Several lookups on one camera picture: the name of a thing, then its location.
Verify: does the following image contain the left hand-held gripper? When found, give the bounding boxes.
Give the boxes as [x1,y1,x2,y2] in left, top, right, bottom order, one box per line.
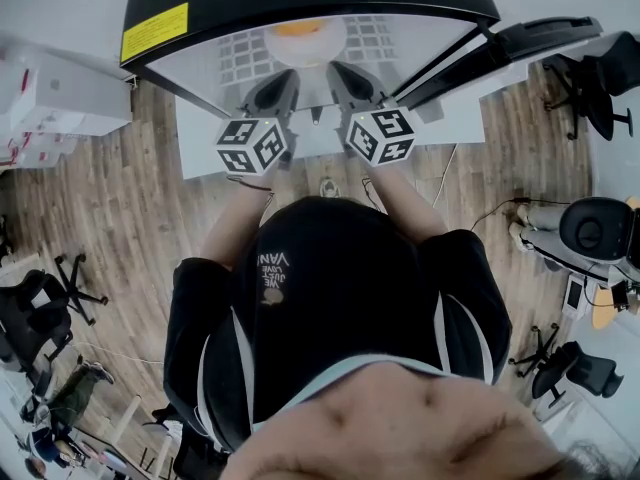
[215,69,301,175]

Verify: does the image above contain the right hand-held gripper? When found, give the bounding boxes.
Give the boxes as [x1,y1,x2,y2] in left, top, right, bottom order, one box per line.
[327,62,417,168]

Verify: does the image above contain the white round plate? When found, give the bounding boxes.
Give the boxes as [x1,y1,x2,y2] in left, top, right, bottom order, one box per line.
[263,20,347,67]

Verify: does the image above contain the orange bread bun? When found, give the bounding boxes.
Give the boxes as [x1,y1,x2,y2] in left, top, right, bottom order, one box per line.
[272,21,326,38]

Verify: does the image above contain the person's left forearm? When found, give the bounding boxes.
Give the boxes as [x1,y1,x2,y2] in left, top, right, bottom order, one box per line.
[199,170,274,272]

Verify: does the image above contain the person's right forearm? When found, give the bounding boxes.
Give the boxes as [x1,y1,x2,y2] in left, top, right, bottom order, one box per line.
[369,165,449,244]

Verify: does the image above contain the white table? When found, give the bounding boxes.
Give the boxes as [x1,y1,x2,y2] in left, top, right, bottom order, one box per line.
[175,82,487,179]

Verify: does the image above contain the black wristband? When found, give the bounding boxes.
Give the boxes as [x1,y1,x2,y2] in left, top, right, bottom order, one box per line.
[227,175,274,193]

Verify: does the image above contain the person's black printed shirt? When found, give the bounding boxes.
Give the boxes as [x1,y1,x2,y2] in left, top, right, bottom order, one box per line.
[162,195,514,452]

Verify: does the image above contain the large white cardboard box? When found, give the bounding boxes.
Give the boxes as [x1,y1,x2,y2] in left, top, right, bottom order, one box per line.
[0,52,134,137]

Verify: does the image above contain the pile of red-marked white boxes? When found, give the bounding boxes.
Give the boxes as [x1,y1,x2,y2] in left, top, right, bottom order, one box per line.
[0,127,89,169]

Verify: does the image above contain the black office chair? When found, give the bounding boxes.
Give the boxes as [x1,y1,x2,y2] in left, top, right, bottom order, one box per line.
[142,402,226,480]
[509,322,626,409]
[0,252,109,369]
[542,30,640,142]

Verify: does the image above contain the small white screen device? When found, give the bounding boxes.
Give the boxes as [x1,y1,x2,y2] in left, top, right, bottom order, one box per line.
[562,275,590,319]

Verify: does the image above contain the person's face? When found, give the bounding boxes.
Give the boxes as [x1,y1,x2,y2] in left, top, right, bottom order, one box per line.
[219,360,566,480]

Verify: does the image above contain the cluttered white desk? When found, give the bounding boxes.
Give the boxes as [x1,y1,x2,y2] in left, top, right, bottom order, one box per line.
[19,397,176,480]

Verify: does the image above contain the white wire shelf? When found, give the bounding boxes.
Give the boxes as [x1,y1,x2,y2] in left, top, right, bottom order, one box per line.
[214,15,401,87]

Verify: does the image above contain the thin black cable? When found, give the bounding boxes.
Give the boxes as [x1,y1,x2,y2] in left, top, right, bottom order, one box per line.
[469,196,531,232]

